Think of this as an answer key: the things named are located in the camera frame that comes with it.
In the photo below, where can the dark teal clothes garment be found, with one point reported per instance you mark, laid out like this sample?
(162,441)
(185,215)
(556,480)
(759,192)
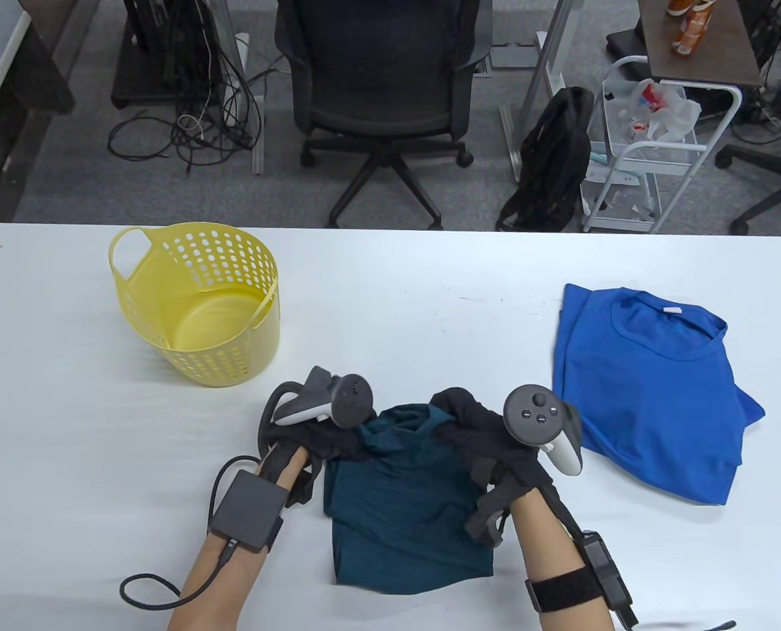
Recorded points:
(403,513)

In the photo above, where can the white plastic bag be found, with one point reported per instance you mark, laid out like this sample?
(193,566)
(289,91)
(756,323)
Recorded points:
(676,115)

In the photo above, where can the grey metal desk leg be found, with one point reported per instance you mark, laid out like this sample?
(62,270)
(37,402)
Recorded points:
(258,144)

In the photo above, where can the blue towel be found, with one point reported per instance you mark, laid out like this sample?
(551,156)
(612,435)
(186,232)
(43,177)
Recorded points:
(752,407)

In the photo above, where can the black flat stand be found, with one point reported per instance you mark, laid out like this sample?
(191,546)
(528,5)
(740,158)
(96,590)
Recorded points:
(627,43)

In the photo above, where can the person's left forearm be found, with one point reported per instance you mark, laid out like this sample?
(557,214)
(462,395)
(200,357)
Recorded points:
(233,578)

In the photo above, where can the grey handheld controller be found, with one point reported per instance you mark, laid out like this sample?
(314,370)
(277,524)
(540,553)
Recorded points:
(351,397)
(535,414)

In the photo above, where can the brown wooden side table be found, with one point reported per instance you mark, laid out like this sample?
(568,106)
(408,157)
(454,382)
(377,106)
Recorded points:
(712,46)

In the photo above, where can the black computer tower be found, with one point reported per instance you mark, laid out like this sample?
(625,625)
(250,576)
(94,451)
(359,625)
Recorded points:
(160,39)

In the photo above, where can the person's left hand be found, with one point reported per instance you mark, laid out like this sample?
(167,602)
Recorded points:
(331,440)

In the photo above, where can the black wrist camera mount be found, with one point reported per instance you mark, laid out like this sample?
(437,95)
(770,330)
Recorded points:
(489,513)
(305,483)

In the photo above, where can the black office chair base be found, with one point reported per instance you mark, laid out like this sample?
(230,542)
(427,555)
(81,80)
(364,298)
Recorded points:
(778,171)

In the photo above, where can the black mesh office chair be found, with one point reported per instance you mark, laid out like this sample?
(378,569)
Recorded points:
(380,59)

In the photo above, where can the orange bottle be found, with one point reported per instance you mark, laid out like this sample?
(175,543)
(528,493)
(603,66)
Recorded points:
(678,6)
(689,29)

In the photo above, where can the person's right hand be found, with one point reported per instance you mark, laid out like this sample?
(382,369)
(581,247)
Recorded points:
(482,434)

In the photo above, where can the white rolling cart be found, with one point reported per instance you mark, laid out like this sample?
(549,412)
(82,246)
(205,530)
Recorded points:
(660,167)

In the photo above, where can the white desk with dark side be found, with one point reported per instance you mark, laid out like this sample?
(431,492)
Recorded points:
(35,79)

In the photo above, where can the white metal desk leg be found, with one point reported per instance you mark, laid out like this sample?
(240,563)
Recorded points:
(548,52)

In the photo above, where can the black backpack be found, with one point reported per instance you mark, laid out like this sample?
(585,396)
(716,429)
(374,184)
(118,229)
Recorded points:
(555,151)

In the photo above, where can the blue shirt clothes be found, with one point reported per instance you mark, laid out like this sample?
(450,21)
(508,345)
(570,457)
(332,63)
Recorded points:
(647,394)

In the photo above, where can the person's right forearm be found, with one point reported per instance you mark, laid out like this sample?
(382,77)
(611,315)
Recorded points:
(548,552)

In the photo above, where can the grey floor plate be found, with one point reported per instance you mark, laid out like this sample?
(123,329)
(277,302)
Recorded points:
(512,56)

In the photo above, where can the yellow plastic laundry basket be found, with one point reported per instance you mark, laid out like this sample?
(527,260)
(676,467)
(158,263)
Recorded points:
(206,328)

